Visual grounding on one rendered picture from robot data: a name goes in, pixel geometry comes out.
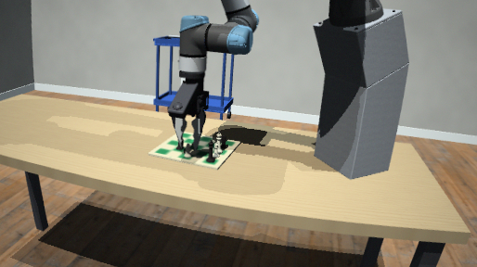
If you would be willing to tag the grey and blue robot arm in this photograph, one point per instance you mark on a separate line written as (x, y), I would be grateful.
(235, 37)

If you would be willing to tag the green and cream chessboard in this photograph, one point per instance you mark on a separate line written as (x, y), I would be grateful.
(167, 150)

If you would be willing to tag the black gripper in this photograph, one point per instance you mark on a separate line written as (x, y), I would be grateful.
(197, 108)

